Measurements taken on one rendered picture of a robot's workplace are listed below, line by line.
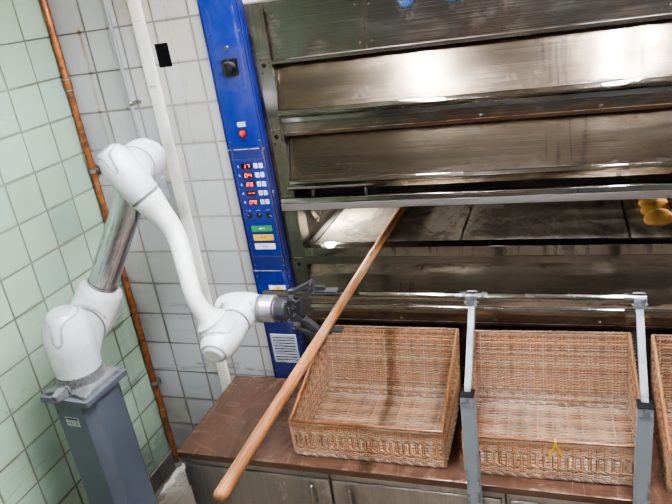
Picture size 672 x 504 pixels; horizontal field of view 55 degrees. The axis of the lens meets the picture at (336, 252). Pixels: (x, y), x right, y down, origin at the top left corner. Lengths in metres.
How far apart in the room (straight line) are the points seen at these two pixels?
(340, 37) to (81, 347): 1.34
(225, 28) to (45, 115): 0.80
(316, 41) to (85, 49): 0.94
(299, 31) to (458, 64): 0.56
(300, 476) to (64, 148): 1.57
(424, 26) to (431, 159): 0.44
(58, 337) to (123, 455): 0.50
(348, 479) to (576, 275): 1.08
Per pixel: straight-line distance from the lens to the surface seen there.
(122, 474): 2.50
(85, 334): 2.27
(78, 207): 2.87
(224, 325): 1.99
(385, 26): 2.29
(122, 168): 2.02
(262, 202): 2.54
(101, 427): 2.38
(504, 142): 2.29
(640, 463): 2.10
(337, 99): 2.34
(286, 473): 2.49
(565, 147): 2.28
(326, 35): 2.35
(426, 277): 2.51
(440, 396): 2.63
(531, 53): 2.24
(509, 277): 2.46
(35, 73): 2.79
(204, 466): 2.64
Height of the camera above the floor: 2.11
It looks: 22 degrees down
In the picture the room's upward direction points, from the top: 9 degrees counter-clockwise
